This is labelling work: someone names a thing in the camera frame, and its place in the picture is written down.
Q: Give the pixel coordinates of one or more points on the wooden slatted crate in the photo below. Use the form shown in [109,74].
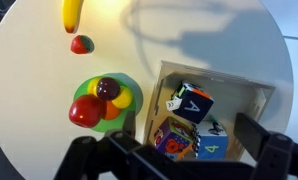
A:
[235,96]

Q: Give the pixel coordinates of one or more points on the yellow toy banana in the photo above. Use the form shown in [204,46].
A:
[71,15]

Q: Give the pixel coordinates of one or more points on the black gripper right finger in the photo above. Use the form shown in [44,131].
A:
[252,135]

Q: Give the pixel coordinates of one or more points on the blue plush cube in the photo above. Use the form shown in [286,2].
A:
[212,141]

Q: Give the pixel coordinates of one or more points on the red toy apple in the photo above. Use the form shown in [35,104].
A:
[85,111]

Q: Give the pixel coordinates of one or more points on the dark purple toy plum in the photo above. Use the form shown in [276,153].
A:
[108,88]

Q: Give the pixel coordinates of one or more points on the green plastic bowl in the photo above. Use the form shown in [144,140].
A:
[130,86]

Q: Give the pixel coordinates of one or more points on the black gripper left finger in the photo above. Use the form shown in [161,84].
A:
[129,125]

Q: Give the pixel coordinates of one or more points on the yellow toy lemon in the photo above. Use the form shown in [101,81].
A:
[94,86]
[124,98]

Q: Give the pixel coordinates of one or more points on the red toy strawberry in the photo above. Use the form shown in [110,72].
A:
[80,45]

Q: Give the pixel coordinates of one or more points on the orange toy fruit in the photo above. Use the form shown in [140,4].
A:
[111,111]

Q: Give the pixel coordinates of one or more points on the orange plushy cube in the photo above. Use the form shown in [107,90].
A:
[172,140]

